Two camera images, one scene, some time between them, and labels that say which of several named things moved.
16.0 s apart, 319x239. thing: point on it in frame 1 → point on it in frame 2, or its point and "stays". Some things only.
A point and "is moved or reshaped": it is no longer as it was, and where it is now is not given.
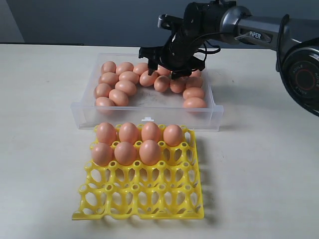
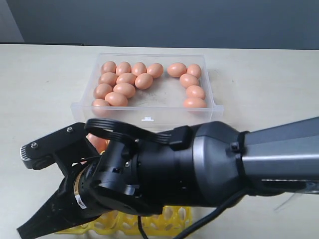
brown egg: [124, 66] stays
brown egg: [178, 85] → [126, 77]
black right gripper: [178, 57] → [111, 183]
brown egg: [106, 133] is moved or reshaped
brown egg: [108, 66] stays
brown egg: [139, 68] stays
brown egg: [194, 102] stays
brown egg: [108, 77] stays
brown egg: [102, 90] stays
